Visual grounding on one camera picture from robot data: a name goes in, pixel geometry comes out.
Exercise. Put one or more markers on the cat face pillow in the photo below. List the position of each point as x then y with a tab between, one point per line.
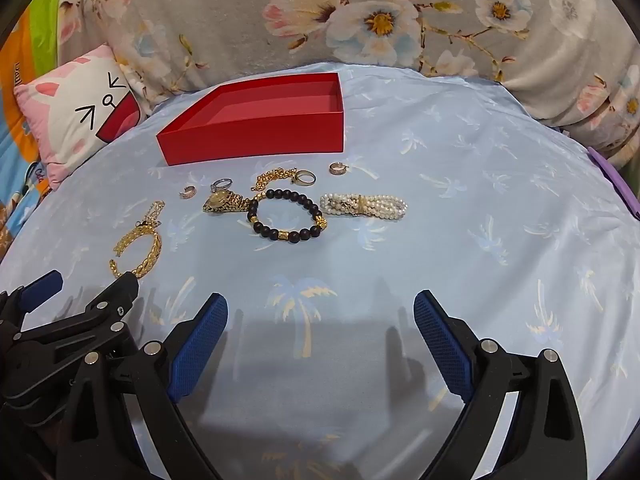
75	110

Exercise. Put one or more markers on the red cardboard box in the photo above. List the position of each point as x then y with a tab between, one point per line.
260	135

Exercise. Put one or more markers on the colourful cartoon blanket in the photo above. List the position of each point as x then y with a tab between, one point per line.
20	160

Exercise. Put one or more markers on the gold braided bangle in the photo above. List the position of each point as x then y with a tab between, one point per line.
150	256

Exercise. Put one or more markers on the blue palm print sheet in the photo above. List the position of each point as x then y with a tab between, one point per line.
450	200

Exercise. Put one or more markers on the floral grey cushion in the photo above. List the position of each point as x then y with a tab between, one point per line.
240	20

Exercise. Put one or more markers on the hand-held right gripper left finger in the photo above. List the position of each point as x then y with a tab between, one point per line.
200	345

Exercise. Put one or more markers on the small gold hoop earring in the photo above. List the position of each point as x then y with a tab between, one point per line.
334	170
190	196

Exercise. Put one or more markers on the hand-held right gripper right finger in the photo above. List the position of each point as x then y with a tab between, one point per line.
445	345

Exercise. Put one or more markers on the purple plastic object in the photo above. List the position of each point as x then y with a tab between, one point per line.
617	180

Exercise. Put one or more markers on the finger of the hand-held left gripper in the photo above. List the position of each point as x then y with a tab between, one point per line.
42	285
112	296

